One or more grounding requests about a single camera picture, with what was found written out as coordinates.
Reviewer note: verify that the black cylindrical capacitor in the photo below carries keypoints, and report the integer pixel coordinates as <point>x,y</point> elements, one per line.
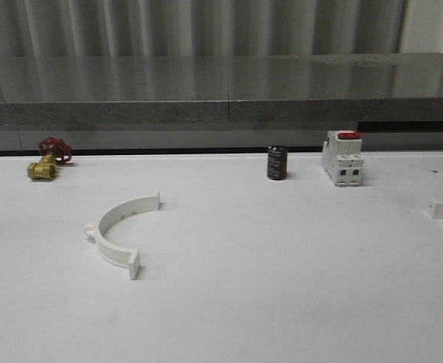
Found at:
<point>277,162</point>

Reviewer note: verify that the brass valve red handwheel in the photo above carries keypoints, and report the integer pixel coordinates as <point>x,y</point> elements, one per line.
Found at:
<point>54,151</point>

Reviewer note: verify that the grey stone ledge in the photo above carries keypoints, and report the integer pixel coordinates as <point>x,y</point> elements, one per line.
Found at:
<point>313,92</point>

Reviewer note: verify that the white pleated curtain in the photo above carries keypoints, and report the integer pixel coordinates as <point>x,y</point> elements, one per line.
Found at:
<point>218,28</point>

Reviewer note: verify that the white circuit breaker red switch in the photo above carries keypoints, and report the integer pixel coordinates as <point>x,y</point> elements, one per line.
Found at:
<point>341,158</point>

